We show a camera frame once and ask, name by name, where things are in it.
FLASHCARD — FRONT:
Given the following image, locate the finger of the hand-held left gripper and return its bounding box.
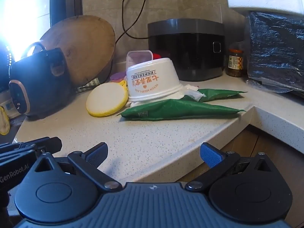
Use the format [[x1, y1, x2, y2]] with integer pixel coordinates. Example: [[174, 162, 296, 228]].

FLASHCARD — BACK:
[[0, 136, 63, 154]]

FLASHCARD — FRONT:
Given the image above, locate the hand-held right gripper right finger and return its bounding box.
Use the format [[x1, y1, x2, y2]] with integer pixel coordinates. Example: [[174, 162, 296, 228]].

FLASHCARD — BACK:
[[185, 142, 272, 192]]

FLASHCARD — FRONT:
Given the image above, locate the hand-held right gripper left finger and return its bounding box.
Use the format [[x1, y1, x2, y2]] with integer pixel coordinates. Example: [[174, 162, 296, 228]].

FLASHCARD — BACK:
[[33, 142, 123, 192]]

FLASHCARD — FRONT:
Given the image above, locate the large green snack packet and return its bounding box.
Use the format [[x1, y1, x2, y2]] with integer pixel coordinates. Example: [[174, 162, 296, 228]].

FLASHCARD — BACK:
[[121, 99, 246, 121]]

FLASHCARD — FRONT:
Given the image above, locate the yellow cloth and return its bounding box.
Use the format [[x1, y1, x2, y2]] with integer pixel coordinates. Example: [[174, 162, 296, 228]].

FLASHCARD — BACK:
[[0, 106, 10, 136]]

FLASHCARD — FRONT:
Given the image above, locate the round yellow white sponge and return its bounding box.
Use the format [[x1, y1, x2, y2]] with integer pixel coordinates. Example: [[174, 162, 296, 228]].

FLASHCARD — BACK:
[[86, 80, 129, 117]]

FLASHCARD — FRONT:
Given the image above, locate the small green snack packet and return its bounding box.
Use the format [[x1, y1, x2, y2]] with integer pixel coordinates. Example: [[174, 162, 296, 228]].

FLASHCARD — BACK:
[[183, 89, 247, 102]]

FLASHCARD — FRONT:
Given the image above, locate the striped cloth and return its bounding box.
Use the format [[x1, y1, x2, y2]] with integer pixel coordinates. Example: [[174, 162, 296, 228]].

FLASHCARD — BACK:
[[76, 77, 100, 93]]

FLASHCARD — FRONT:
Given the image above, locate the purple plastic item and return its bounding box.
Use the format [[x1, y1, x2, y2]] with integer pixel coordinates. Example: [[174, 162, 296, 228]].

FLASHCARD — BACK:
[[110, 71, 127, 83]]

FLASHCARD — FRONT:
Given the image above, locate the white printed takeaway bowl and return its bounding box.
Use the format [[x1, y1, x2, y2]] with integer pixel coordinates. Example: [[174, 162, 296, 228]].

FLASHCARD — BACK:
[[126, 57, 183, 102]]

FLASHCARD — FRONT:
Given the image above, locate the glass pickle jar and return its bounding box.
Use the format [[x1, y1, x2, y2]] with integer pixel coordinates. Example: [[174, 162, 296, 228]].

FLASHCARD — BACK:
[[226, 49, 245, 78]]

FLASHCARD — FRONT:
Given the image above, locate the clear plastic food container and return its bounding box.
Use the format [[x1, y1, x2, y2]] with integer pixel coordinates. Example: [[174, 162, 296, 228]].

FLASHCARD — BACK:
[[126, 50, 154, 70]]

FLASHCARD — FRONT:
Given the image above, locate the round wooden cutting board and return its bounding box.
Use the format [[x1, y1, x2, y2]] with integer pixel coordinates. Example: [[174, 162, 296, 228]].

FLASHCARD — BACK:
[[39, 15, 116, 86]]

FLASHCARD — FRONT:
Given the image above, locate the grey black rice cooker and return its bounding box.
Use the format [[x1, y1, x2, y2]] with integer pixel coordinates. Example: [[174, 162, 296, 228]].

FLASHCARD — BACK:
[[147, 18, 226, 82]]

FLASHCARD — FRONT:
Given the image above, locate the black plastic bag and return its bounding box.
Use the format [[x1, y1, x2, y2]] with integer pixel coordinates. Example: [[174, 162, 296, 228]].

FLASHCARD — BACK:
[[246, 11, 304, 93]]

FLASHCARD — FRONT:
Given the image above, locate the dark window frame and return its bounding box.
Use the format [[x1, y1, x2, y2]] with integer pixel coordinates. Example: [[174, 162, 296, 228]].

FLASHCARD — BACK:
[[49, 0, 83, 26]]

